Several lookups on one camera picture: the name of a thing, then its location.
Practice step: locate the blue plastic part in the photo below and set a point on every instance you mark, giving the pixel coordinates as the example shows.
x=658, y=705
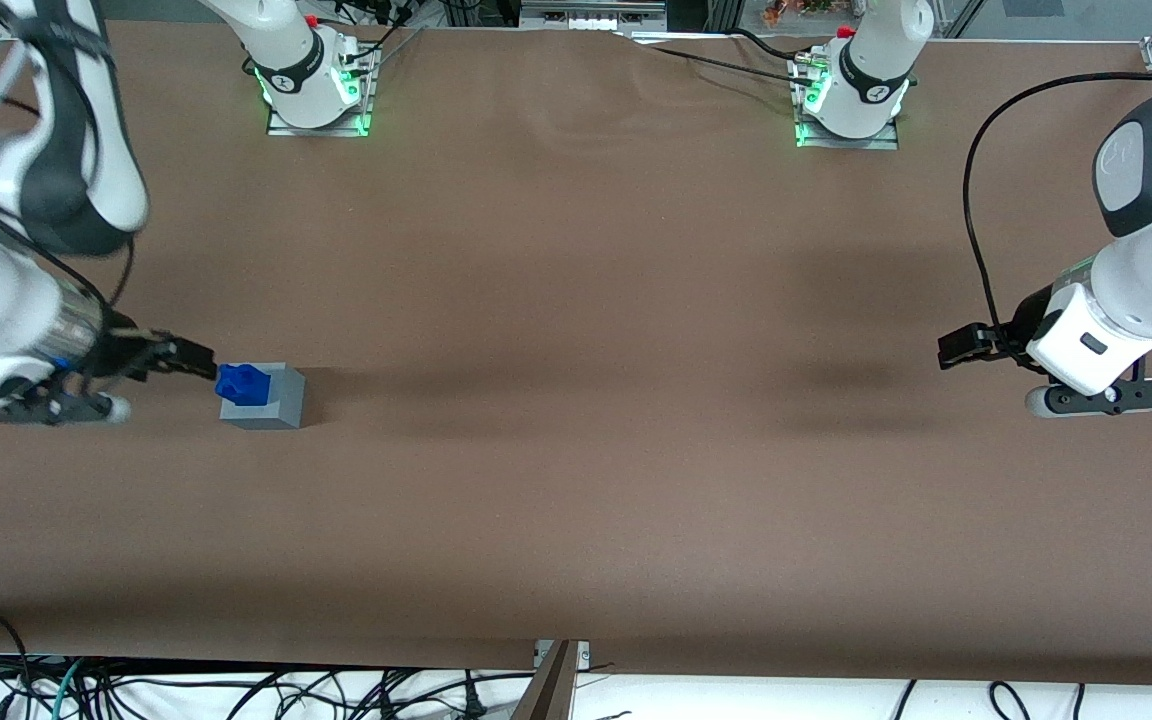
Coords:
x=241, y=385

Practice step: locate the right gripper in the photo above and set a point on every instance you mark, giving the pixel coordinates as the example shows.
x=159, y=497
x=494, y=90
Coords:
x=124, y=352

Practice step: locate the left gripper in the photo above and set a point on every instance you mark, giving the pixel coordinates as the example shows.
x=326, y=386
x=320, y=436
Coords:
x=1023, y=322

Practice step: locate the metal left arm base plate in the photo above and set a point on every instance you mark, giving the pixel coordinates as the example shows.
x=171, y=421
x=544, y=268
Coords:
x=886, y=135

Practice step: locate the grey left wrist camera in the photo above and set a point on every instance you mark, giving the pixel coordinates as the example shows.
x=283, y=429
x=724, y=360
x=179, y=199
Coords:
x=1101, y=398

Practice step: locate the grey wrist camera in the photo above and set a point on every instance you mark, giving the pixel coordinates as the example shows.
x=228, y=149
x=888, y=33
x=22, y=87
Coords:
x=56, y=408
x=1101, y=398

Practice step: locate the aluminium frame rail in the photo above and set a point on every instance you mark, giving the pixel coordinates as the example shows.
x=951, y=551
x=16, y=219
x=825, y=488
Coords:
x=591, y=15

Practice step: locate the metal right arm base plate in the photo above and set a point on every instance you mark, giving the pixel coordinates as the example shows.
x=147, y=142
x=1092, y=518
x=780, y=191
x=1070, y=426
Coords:
x=361, y=100

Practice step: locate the brown table mat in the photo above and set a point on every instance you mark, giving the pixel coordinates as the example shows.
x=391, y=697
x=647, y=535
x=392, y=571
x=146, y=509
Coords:
x=586, y=350

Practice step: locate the aluminium table leg profile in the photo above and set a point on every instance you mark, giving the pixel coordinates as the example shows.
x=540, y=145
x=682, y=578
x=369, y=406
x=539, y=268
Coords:
x=548, y=685

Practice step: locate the gray square base block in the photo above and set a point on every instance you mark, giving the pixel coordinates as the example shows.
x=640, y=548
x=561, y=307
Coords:
x=281, y=410

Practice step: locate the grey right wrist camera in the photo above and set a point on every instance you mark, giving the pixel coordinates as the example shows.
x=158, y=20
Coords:
x=56, y=408

